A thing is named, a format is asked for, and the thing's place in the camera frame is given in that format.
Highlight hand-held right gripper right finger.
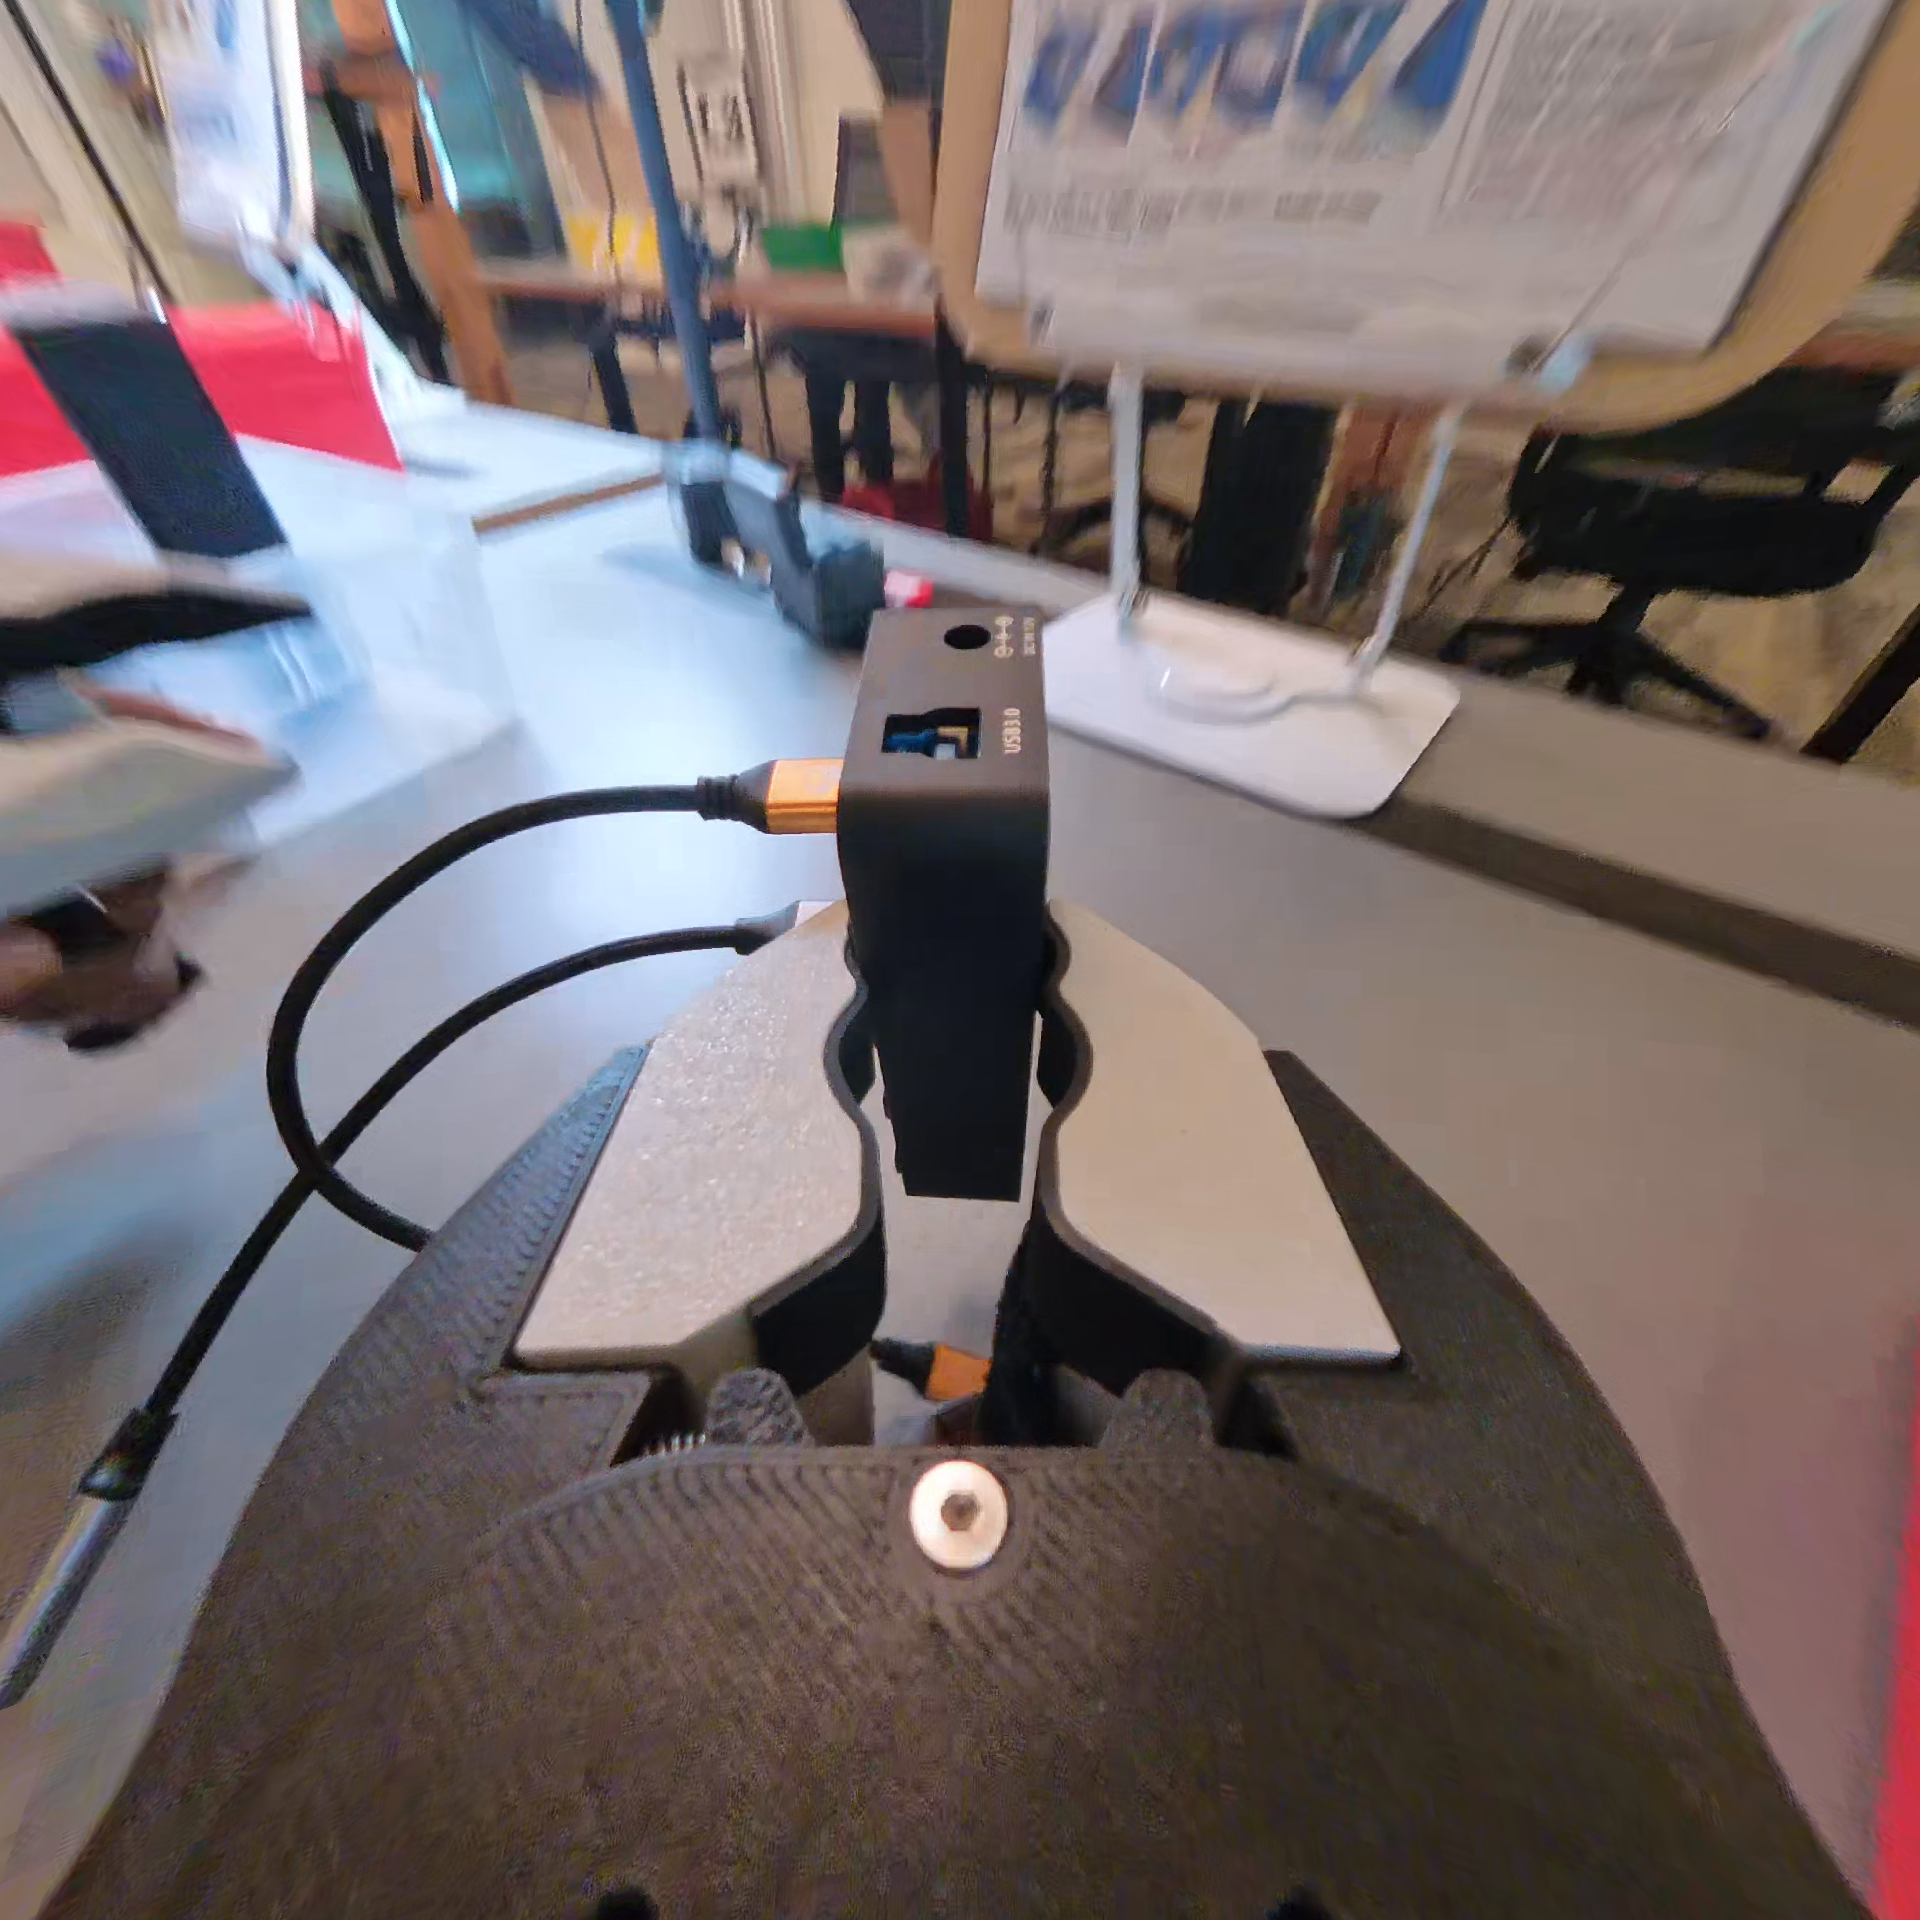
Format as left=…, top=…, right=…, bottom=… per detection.
left=1024, top=900, right=1407, bottom=1420

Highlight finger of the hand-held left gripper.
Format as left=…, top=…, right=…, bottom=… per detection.
left=0, top=550, right=317, bottom=682
left=0, top=718, right=299, bottom=921

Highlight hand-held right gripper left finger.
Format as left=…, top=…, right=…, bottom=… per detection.
left=513, top=900, right=885, bottom=1397

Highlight black usb hub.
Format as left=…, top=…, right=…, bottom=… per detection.
left=833, top=603, right=1051, bottom=1202

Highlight black usb cable orange plugs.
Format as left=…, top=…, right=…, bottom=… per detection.
left=267, top=756, right=995, bottom=1403

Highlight clear acrylic box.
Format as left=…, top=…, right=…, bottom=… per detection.
left=0, top=450, right=513, bottom=849

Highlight white metal stand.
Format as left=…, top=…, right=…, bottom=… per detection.
left=1040, top=368, right=1465, bottom=824

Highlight wooden easel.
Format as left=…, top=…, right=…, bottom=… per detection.
left=326, top=0, right=513, bottom=410

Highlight blue pole with black clamp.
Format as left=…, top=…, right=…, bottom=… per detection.
left=598, top=0, right=888, bottom=649

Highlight black office chair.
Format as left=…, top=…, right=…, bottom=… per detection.
left=1504, top=376, right=1920, bottom=706

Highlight black cable with silver plug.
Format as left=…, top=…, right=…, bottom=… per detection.
left=0, top=900, right=812, bottom=1713

